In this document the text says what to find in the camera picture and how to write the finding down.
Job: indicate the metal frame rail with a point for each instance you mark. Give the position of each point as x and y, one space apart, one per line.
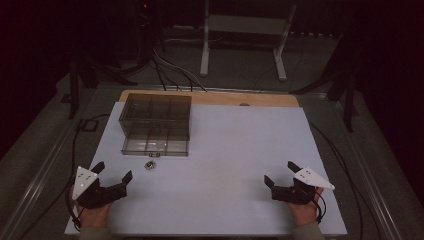
363 166
43 166

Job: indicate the person's right hand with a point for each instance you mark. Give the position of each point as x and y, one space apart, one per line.
305 213

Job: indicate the white table mat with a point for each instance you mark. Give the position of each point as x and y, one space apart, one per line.
220 166

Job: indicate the clear plastic drawer box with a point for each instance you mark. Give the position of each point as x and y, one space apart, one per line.
155 123

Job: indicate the black stand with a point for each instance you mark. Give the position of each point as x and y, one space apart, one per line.
348 100
73 90

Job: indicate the person's left hand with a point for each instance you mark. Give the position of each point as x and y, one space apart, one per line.
95 217

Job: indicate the white metal stand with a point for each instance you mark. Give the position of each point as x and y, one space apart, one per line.
245 25

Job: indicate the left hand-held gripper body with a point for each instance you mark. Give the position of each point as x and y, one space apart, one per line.
87 195

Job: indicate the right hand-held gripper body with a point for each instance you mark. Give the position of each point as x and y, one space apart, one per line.
300 195

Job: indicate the small black floor box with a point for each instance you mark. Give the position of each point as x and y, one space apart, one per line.
88 125

